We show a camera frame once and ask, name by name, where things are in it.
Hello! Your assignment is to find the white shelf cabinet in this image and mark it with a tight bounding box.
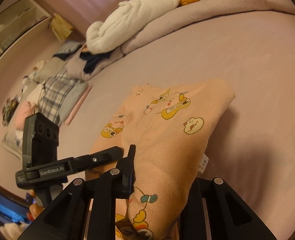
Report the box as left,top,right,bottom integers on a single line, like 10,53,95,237
0,0,51,59

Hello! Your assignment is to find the plaid pillow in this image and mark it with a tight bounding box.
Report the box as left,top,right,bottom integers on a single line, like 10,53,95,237
38,67,85,125

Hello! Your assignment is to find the peach duck print garment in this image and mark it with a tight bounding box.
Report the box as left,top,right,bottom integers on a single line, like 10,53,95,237
92,79,235,239

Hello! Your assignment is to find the yellow woven basket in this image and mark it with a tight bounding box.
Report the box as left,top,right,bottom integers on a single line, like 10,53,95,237
49,13,74,43

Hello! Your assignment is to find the lilac duvet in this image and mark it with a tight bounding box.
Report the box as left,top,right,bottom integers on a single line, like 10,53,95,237
66,0,295,82

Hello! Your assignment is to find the black garment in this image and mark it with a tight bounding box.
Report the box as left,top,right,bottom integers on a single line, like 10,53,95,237
79,48,112,74

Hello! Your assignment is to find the grey folded cloth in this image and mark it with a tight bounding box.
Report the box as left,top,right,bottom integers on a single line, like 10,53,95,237
59,82,92,126

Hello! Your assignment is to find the left hand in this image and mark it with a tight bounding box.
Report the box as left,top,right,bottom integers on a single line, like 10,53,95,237
27,190,45,222

